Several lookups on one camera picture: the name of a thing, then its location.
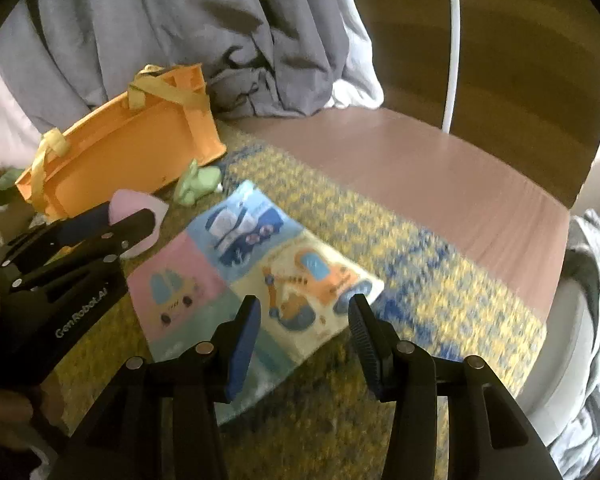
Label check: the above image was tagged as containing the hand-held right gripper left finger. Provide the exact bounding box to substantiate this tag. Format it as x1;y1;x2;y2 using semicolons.
47;294;263;480

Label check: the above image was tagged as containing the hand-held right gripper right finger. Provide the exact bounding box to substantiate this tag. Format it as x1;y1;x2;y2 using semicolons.
347;292;563;480

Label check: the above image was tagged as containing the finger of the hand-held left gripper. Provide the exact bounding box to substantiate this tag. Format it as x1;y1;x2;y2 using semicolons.
2;204;112;266
10;208;157;293

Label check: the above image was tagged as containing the pink cloth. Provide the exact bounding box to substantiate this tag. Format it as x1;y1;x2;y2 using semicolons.
109;189;170;261

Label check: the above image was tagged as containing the vehicle print handkerchief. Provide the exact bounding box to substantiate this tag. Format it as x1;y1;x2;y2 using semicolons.
126;180;386;428

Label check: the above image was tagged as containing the orange basket with yellow handles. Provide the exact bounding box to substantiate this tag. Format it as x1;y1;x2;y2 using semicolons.
16;63;227;222

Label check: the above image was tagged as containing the person's left hand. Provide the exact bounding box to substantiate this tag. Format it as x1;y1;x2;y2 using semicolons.
0;390;34;433

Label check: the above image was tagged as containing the green frog toy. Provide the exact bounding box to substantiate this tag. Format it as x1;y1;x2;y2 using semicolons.
174;160;223;207

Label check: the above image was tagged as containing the yellow blue plaid blanket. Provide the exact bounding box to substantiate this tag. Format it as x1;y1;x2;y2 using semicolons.
40;132;548;480

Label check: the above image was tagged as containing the pale pink curtain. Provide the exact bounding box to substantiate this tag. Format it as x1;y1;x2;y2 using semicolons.
0;55;41;166

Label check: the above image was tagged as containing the grey curtain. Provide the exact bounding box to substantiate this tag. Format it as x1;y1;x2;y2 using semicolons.
0;0;348;133

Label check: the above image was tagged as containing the white curtain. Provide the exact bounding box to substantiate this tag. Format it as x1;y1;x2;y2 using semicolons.
330;0;385;109

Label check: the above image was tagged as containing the white pole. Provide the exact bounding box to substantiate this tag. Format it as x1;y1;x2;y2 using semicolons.
442;0;462;133

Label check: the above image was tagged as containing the brown wooden door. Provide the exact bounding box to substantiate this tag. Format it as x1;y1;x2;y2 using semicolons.
340;0;600;208

